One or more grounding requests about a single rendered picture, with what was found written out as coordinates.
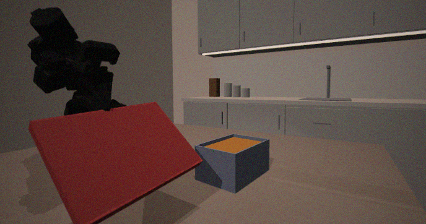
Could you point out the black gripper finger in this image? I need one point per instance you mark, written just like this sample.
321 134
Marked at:
100 84
88 102

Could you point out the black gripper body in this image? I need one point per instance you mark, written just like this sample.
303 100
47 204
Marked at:
90 57

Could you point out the red lid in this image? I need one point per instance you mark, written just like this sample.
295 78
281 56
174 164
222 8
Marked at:
103 161

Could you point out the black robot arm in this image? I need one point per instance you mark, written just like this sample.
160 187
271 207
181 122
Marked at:
57 39

